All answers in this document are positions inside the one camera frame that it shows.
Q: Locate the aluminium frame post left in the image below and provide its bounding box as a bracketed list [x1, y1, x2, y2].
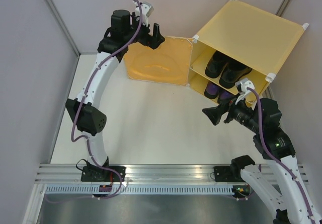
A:
[44, 0, 81, 58]

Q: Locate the black leather shoe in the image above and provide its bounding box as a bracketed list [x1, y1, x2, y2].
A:
[205, 51, 229, 79]
[219, 60, 252, 89]

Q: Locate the yellow cabinet door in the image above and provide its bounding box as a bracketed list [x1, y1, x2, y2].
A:
[123, 37, 193, 86]

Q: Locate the white slotted cable duct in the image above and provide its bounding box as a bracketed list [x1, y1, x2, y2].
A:
[46, 184, 233, 195]

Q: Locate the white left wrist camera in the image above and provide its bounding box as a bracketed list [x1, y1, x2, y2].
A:
[134, 2, 154, 26]

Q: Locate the purple loafer shoe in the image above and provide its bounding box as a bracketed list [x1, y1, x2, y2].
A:
[204, 82, 222, 100]
[217, 90, 235, 105]

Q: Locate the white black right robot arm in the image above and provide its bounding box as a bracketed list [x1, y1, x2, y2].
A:
[202, 97, 321, 223]

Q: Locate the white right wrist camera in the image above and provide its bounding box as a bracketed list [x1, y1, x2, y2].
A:
[235, 78, 255, 105]

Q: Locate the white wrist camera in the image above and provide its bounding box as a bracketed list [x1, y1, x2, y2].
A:
[134, 2, 154, 26]
[235, 78, 255, 105]

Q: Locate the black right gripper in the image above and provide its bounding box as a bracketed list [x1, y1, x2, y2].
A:
[202, 91, 263, 133]

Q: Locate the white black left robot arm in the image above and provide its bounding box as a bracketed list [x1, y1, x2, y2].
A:
[65, 2, 165, 182]

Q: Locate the yellow plastic shoe cabinet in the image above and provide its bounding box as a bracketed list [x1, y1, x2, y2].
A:
[188, 0, 309, 95]

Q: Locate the aluminium mounting rail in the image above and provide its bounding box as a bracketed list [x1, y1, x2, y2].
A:
[35, 163, 309, 184]

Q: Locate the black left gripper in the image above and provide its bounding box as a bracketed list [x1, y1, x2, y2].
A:
[124, 13, 165, 50]

